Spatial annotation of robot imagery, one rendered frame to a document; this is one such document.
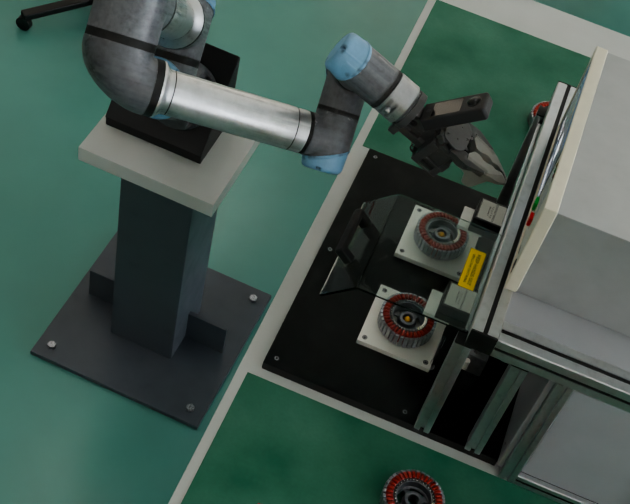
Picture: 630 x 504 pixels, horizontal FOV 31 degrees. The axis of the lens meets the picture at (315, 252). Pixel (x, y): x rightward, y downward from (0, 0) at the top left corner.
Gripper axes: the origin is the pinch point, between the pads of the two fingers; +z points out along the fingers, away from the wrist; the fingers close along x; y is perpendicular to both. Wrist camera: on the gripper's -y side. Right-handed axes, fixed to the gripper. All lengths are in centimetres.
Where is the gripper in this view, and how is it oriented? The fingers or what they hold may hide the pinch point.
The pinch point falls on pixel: (503, 175)
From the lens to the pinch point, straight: 194.1
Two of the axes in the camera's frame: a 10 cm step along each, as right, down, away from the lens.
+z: 7.6, 6.0, 2.4
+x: -3.4, 6.9, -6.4
